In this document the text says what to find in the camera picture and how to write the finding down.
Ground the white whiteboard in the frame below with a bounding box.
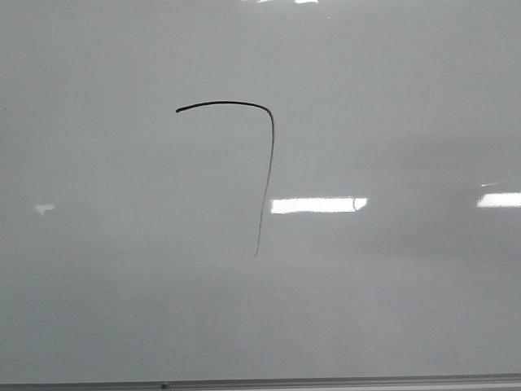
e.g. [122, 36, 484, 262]
[1, 1, 520, 384]

